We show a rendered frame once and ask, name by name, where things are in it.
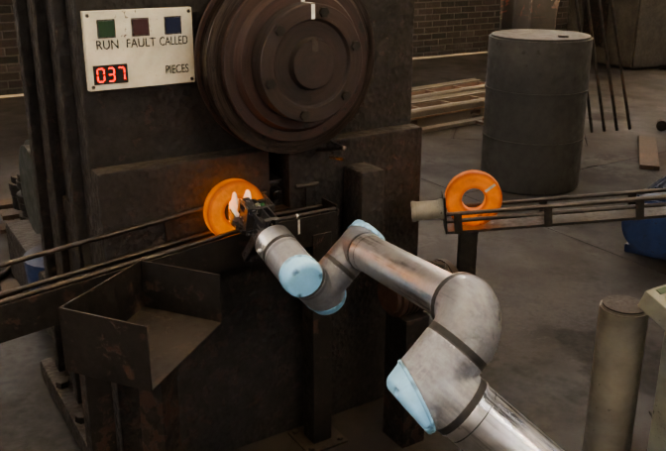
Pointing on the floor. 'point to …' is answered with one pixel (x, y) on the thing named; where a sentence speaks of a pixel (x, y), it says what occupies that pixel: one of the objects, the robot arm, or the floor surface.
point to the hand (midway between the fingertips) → (234, 202)
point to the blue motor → (647, 230)
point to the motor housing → (409, 332)
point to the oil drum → (535, 109)
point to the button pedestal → (654, 306)
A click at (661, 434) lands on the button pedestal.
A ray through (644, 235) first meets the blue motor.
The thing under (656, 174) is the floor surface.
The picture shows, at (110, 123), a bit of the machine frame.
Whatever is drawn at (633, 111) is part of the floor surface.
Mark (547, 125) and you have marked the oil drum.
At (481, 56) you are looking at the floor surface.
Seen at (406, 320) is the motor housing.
